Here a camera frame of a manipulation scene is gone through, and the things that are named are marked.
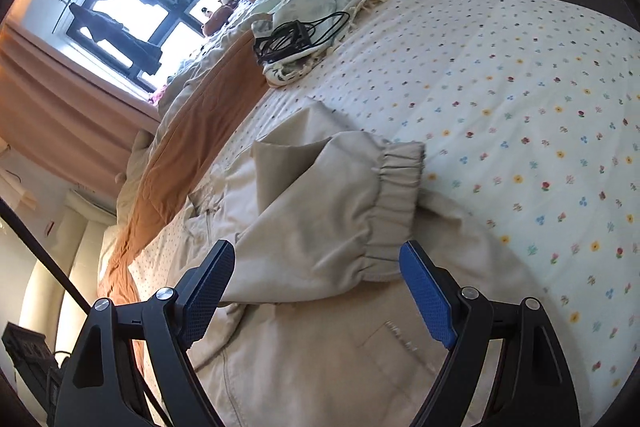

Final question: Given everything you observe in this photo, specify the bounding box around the patterned cloth under cables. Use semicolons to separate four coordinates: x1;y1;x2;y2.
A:
250;0;387;88

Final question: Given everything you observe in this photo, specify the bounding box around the black cable bundle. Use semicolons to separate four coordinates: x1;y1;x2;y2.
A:
252;10;352;65

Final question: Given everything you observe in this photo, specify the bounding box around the beige zip jacket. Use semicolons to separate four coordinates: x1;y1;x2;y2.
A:
127;98;586;427

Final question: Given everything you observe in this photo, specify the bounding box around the floral white bed sheet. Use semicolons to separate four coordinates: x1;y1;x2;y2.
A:
127;0;640;423

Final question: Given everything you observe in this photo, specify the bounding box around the cream padded headboard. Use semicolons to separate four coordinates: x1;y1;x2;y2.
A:
16;188;120;358

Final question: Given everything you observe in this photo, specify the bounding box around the plush toy on windowsill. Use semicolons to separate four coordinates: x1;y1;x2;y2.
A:
201;0;239;37

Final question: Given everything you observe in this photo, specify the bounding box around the pink left curtain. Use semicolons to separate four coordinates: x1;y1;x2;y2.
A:
1;22;160;197

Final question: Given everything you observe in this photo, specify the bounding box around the orange duvet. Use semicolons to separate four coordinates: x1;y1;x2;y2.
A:
99;30;268;305

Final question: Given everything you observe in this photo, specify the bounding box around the beige blanket by window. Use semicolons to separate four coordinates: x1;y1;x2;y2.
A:
114;5;262;212

